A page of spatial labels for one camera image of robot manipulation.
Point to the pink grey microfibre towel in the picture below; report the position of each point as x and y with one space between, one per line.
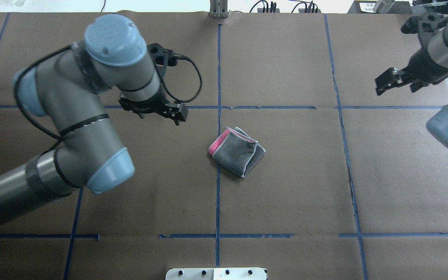
236 151

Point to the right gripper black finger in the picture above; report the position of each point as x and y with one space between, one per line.
389 79

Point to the aluminium frame post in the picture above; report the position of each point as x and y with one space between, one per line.
218 9

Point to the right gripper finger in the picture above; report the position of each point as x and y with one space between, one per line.
416 86

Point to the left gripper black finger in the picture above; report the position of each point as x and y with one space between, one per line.
178 110

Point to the white pillar with base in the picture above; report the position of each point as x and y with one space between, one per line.
233 273

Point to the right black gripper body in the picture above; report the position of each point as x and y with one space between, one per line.
423 66

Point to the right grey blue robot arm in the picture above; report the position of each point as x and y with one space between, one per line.
437 48

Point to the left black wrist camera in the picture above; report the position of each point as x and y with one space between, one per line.
164 58

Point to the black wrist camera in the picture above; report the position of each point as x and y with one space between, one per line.
425 26
164 58

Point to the brown paper table cover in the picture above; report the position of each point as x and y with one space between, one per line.
289 161

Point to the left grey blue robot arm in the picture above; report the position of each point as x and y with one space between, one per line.
60 95

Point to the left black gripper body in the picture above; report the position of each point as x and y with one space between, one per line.
148 105

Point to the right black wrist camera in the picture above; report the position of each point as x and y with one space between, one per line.
425 26

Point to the metal cup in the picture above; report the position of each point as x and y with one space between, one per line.
383 6

